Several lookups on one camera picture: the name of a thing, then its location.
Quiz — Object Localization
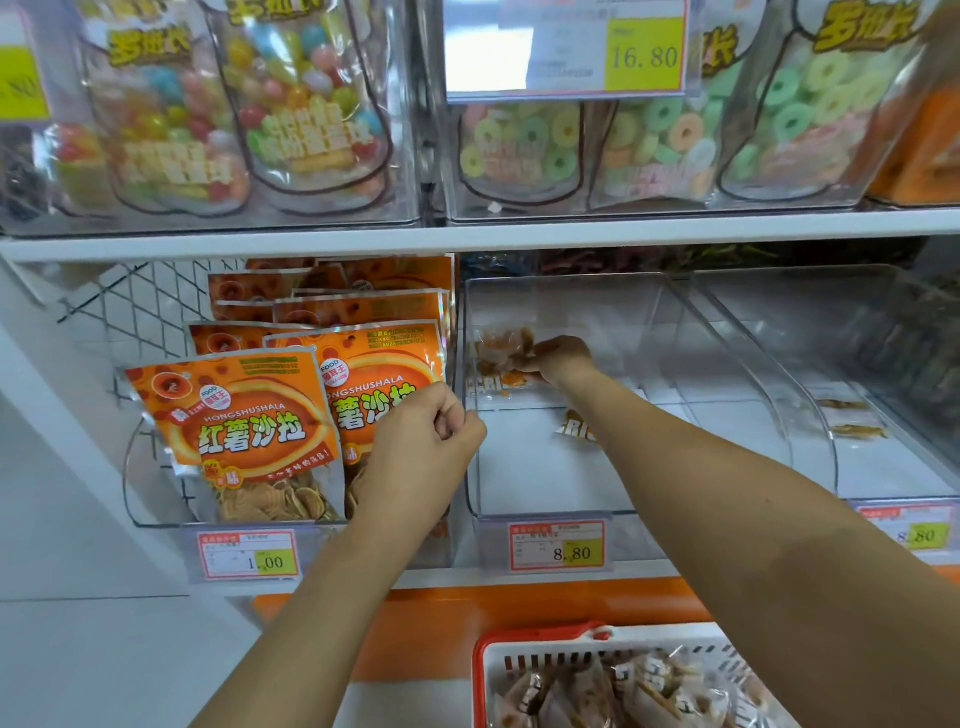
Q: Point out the white wire mesh panel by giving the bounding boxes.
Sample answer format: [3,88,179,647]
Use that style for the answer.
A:
[57,256,252,395]

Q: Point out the pile of small brown snacks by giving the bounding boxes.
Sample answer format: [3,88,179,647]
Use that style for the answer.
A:
[492,646,770,728]

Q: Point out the white koala candy bag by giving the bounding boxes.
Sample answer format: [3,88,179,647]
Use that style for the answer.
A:
[588,0,738,210]
[456,97,591,210]
[718,0,941,206]

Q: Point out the white yellow price tag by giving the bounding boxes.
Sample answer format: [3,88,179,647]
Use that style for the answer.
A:
[853,498,960,558]
[442,0,693,105]
[505,517,612,576]
[0,7,56,126]
[193,526,303,584]

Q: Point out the person's left forearm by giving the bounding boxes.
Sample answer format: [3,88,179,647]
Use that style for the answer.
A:
[190,499,455,728]

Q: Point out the small brown snack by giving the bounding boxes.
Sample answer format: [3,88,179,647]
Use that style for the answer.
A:
[472,324,543,381]

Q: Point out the person's right forearm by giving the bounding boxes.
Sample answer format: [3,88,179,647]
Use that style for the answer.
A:
[559,367,960,728]

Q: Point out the orange label snack bag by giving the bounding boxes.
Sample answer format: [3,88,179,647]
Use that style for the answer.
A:
[867,72,960,210]

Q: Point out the person's left hand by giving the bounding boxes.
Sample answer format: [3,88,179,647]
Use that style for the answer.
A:
[351,381,491,530]

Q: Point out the orange shelf base panel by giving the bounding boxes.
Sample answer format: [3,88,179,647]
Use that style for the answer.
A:
[250,561,960,686]

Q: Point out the stack of orange packets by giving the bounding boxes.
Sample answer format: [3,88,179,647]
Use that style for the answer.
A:
[123,253,458,528]

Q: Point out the yellow cat candy bag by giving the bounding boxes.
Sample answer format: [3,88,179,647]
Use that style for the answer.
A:
[73,0,255,221]
[201,0,396,213]
[36,120,123,213]

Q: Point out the white red-rimmed shopping basket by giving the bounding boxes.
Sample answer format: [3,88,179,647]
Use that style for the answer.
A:
[471,618,806,728]

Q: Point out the person's right hand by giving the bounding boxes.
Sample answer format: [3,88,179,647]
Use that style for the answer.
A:
[508,333,603,396]

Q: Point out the white snack shelf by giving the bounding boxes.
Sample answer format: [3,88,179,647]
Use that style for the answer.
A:
[0,0,960,605]

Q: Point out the clear plastic bin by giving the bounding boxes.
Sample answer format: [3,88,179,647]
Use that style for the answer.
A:
[121,259,468,575]
[426,0,960,225]
[679,261,960,567]
[460,268,843,572]
[0,0,423,236]

